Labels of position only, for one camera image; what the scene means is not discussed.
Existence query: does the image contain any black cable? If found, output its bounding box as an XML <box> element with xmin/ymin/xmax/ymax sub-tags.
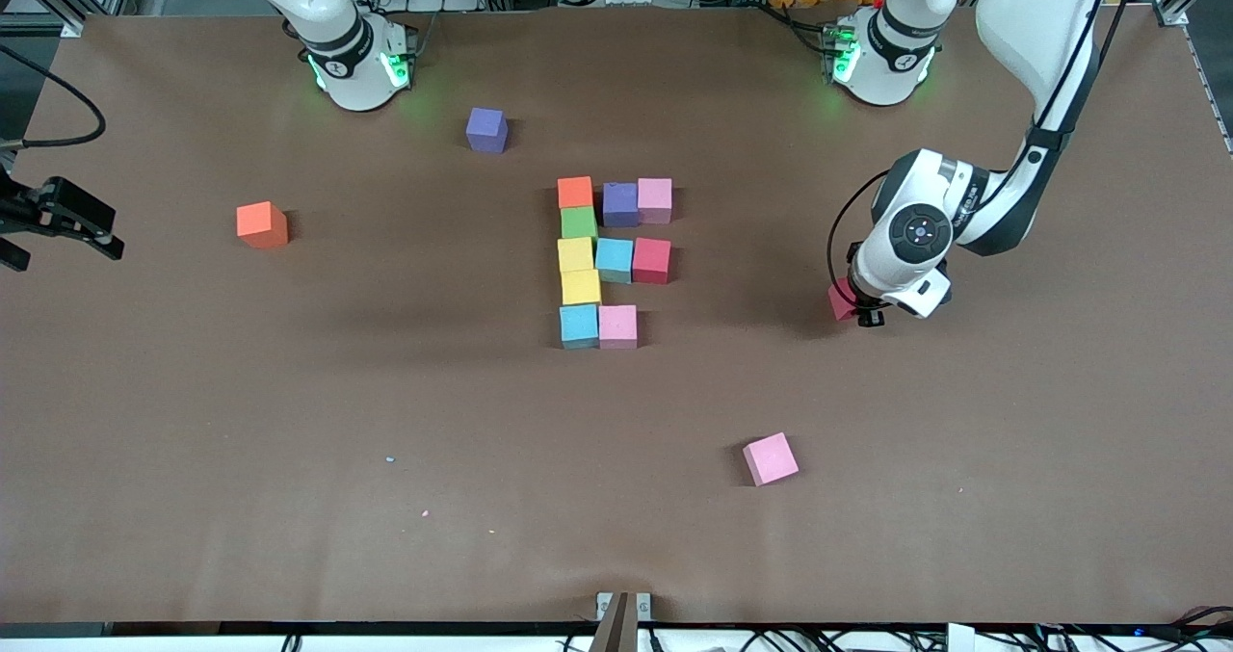
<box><xmin>826</xmin><ymin>0</ymin><xmax>1145</xmax><ymax>292</ymax></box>
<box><xmin>0</xmin><ymin>45</ymin><xmax>107</xmax><ymax>150</ymax></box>

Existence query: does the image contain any blue foam cube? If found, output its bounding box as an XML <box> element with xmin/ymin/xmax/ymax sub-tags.
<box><xmin>595</xmin><ymin>238</ymin><xmax>635</xmax><ymax>284</ymax></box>
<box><xmin>559</xmin><ymin>303</ymin><xmax>600</xmax><ymax>351</ymax></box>

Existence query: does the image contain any purple foam cube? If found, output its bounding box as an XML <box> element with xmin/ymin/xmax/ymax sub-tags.
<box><xmin>466</xmin><ymin>107</ymin><xmax>510</xmax><ymax>155</ymax></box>
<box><xmin>603</xmin><ymin>182</ymin><xmax>640</xmax><ymax>228</ymax></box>

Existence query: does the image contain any metal mount bracket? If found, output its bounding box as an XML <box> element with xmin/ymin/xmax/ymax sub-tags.
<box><xmin>595</xmin><ymin>591</ymin><xmax>653</xmax><ymax>652</ymax></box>

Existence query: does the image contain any dented pink foam cube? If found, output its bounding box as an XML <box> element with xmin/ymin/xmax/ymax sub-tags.
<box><xmin>598</xmin><ymin>304</ymin><xmax>639</xmax><ymax>351</ymax></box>

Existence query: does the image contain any paper table cover sheet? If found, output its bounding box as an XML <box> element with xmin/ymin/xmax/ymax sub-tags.
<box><xmin>0</xmin><ymin>5</ymin><xmax>1233</xmax><ymax>626</ymax></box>

